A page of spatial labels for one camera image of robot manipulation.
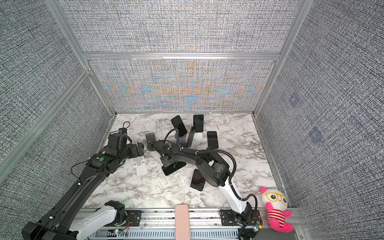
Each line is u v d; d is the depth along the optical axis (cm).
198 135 103
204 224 73
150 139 95
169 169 88
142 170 89
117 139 56
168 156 68
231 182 57
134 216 73
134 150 69
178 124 101
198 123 104
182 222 72
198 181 90
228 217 73
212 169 54
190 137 96
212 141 103
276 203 72
